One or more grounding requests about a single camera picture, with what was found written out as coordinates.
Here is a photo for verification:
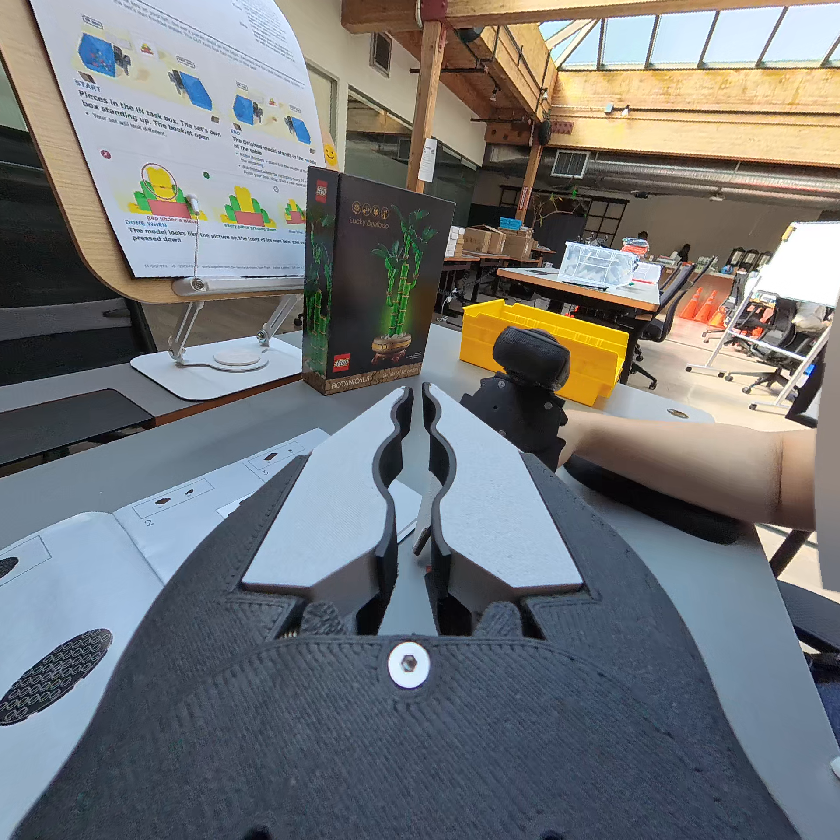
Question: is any printed instruction sheet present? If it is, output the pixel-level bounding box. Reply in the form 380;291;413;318
29;0;327;280

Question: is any stack of cardboard boxes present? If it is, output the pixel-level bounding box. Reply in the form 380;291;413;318
459;223;536;260

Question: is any wooden post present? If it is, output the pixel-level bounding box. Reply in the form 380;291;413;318
406;20;447;194

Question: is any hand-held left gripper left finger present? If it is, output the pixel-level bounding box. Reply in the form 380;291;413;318
241;386;416;602

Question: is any person's right forearm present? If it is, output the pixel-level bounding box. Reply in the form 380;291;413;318
558;412;821;529

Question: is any yellow plastic bin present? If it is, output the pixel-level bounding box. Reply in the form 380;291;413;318
459;298;630;408

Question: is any clear plastic bin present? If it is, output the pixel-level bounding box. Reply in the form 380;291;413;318
558;241;639;290

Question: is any white document stand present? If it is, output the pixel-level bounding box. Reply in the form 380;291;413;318
130;276;306;403

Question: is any grey desk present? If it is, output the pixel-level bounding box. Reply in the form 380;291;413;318
0;322;840;840

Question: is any white instruction booklet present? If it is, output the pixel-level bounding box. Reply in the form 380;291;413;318
0;428;421;805

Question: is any white whiteboard on stand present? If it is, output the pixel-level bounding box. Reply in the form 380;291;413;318
686;222;840;411

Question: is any silver ventilation duct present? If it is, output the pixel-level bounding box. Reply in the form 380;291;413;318
482;147;840;204

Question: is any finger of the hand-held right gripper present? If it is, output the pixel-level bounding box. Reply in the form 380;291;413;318
411;486;442;559

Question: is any dark bamboo toy set box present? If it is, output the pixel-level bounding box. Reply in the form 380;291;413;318
302;165;457;396

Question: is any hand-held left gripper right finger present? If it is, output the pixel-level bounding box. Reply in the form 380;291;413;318
421;382;585;615

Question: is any wooden rounded panel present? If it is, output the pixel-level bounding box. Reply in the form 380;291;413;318
0;0;342;306

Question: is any wooden work table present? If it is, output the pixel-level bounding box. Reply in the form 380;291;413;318
497;266;660;316

